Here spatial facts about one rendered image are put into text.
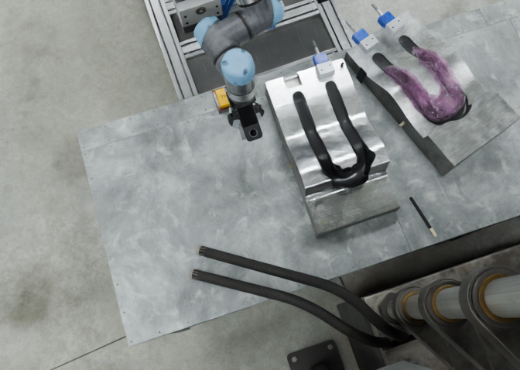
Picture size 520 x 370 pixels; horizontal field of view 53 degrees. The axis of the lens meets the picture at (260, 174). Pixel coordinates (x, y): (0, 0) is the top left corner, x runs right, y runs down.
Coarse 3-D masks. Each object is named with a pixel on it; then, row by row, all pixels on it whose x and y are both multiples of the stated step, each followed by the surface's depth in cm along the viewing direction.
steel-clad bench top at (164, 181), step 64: (512, 0) 179; (512, 64) 172; (128, 128) 169; (192, 128) 169; (384, 128) 167; (512, 128) 166; (128, 192) 164; (192, 192) 163; (256, 192) 163; (448, 192) 161; (512, 192) 161; (128, 256) 158; (192, 256) 158; (256, 256) 157; (320, 256) 157; (384, 256) 156; (128, 320) 153; (192, 320) 152
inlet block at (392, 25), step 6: (372, 6) 174; (378, 12) 172; (390, 12) 171; (378, 18) 171; (384, 18) 170; (390, 18) 170; (396, 18) 169; (384, 24) 170; (390, 24) 168; (396, 24) 168; (402, 24) 168; (390, 30) 168; (396, 30) 168
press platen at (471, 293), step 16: (480, 272) 82; (496, 272) 82; (512, 272) 82; (464, 288) 83; (480, 288) 81; (464, 304) 83; (480, 304) 80; (480, 320) 80; (496, 320) 79; (512, 320) 79; (496, 336) 80; (512, 336) 80; (512, 352) 79
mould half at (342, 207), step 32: (288, 96) 161; (320, 96) 161; (352, 96) 161; (288, 128) 159; (320, 128) 159; (352, 160) 151; (384, 160) 151; (320, 192) 155; (352, 192) 156; (384, 192) 155; (320, 224) 153; (352, 224) 157
